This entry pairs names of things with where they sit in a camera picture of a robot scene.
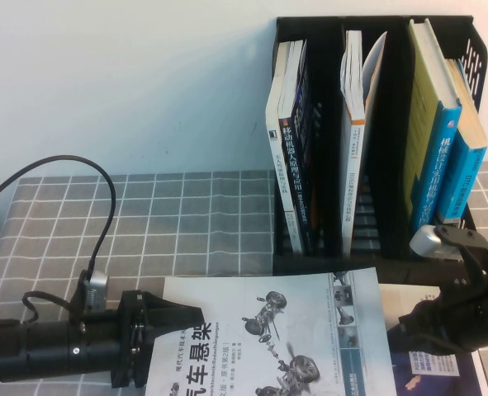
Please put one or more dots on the dark blue robotics book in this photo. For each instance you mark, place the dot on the dark blue robotics book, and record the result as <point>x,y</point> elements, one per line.
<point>295,165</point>

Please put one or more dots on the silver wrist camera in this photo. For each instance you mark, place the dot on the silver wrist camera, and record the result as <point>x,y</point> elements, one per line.
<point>97,288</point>
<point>427,243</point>

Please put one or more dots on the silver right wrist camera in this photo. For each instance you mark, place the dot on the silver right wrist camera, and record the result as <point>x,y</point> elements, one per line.
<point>427,243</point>

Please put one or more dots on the thick blue hardcover book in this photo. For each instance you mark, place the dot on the thick blue hardcover book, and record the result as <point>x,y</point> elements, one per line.
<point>425,123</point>

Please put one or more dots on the grey checked tablecloth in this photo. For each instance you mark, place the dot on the grey checked tablecloth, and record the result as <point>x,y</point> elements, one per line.
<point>186,227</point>

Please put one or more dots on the black left camera bracket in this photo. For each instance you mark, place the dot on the black left camera bracket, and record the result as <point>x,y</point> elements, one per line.
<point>78,301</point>

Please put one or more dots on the black camera bracket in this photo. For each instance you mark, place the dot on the black camera bracket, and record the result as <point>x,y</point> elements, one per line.
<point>475,251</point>
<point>78,301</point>

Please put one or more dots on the white car suspension book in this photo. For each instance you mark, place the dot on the white car suspension book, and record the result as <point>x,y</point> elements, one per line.
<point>235,363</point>

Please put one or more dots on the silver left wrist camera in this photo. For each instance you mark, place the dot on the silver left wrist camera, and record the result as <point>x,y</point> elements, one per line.
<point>97,288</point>

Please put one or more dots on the red cover book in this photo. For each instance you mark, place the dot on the red cover book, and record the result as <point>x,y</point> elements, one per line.
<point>483,375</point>

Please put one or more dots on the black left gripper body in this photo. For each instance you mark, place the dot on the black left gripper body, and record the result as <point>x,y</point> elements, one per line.
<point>128,330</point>

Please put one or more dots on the white spine paperback book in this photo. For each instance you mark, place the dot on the white spine paperback book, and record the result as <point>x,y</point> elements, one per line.
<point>280,185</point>

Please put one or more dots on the black right camera bracket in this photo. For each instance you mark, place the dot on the black right camera bracket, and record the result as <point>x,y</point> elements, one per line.
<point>475,251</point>

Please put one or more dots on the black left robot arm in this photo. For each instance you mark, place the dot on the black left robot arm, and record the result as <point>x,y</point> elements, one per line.
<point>41,346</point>

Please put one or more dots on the black plastic book stand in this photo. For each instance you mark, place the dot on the black plastic book stand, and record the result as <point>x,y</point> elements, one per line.
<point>392,123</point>

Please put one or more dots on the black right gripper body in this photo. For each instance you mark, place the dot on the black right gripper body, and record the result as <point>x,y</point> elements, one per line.
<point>483,313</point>

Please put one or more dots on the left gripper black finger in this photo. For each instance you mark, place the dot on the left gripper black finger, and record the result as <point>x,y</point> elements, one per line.
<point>177,319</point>

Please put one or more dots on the magazine with suited man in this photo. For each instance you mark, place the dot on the magazine with suited man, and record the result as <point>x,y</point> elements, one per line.
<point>417,371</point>

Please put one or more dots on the light blue paperback book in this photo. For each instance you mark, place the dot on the light blue paperback book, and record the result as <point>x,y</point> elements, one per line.
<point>466,173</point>

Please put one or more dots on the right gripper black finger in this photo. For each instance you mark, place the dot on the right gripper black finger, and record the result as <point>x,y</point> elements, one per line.
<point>435,311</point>
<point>429,338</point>

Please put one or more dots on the white book orange band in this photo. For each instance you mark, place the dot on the white book orange band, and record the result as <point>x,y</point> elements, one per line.
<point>351,165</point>

